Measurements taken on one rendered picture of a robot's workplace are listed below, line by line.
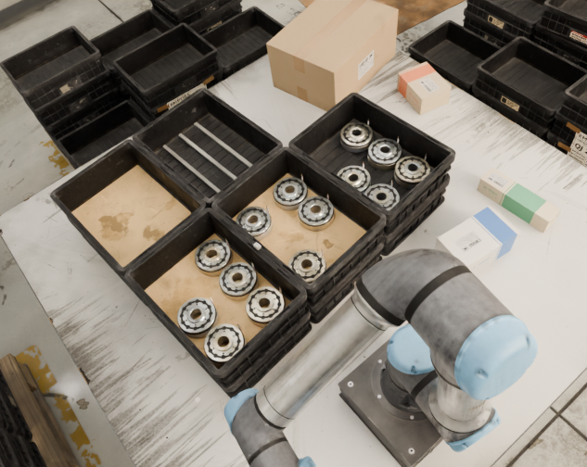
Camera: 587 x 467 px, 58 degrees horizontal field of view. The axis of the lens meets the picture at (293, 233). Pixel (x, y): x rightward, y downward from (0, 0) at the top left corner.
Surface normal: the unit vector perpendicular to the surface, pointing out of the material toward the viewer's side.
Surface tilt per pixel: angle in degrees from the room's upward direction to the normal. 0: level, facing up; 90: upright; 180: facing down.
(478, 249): 0
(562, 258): 0
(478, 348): 30
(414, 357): 10
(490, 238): 0
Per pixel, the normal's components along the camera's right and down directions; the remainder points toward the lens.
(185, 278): -0.11, -0.54
